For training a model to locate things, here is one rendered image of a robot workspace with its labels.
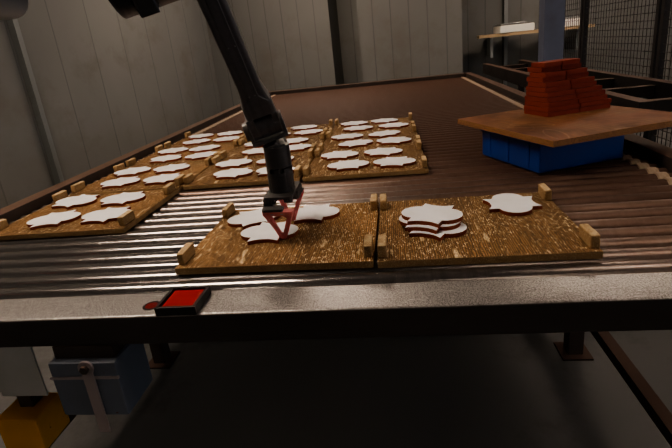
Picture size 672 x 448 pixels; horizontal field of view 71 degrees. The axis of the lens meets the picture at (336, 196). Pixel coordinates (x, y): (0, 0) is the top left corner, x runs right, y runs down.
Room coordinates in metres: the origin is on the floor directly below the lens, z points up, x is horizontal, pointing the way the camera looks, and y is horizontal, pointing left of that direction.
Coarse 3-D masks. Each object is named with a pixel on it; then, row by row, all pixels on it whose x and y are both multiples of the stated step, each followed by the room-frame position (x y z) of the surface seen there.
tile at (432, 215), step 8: (408, 208) 1.01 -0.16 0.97; (416, 208) 1.00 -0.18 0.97; (424, 208) 1.00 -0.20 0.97; (432, 208) 0.99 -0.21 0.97; (440, 208) 0.99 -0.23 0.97; (448, 208) 0.98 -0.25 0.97; (408, 216) 0.96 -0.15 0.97; (416, 216) 0.95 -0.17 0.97; (424, 216) 0.95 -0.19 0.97; (432, 216) 0.94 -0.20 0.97; (440, 216) 0.94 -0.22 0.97; (448, 216) 0.93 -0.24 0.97; (456, 216) 0.93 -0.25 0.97; (408, 224) 0.93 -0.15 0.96; (416, 224) 0.93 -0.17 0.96; (424, 224) 0.92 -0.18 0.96; (432, 224) 0.91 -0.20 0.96; (440, 224) 0.91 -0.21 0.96
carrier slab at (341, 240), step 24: (360, 216) 1.07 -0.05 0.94; (216, 240) 1.01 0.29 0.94; (240, 240) 1.00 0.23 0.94; (288, 240) 0.97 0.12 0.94; (312, 240) 0.95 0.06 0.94; (336, 240) 0.94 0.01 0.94; (360, 240) 0.92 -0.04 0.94; (192, 264) 0.89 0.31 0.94; (216, 264) 0.88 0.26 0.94; (240, 264) 0.87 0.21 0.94; (264, 264) 0.86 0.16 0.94; (288, 264) 0.85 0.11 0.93; (312, 264) 0.84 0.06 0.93; (336, 264) 0.83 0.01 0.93; (360, 264) 0.82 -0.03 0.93
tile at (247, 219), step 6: (258, 210) 1.17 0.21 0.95; (234, 216) 1.14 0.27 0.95; (240, 216) 1.14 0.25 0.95; (246, 216) 1.13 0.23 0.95; (252, 216) 1.13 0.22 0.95; (258, 216) 1.12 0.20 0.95; (276, 216) 1.11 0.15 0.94; (228, 222) 1.10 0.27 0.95; (234, 222) 1.10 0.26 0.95; (240, 222) 1.09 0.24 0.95; (246, 222) 1.09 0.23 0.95; (252, 222) 1.08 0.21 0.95; (258, 222) 1.08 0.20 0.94
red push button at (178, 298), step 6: (174, 294) 0.78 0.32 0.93; (180, 294) 0.78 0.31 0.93; (186, 294) 0.78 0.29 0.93; (192, 294) 0.77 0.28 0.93; (198, 294) 0.77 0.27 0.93; (168, 300) 0.76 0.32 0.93; (174, 300) 0.76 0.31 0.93; (180, 300) 0.76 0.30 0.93; (186, 300) 0.75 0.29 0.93; (192, 300) 0.75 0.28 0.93
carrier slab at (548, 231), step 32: (384, 224) 1.00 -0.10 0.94; (480, 224) 0.94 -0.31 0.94; (512, 224) 0.92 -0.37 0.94; (544, 224) 0.90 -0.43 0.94; (416, 256) 0.82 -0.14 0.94; (448, 256) 0.80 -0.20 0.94; (480, 256) 0.79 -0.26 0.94; (512, 256) 0.78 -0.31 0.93; (544, 256) 0.77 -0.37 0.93; (576, 256) 0.77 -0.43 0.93
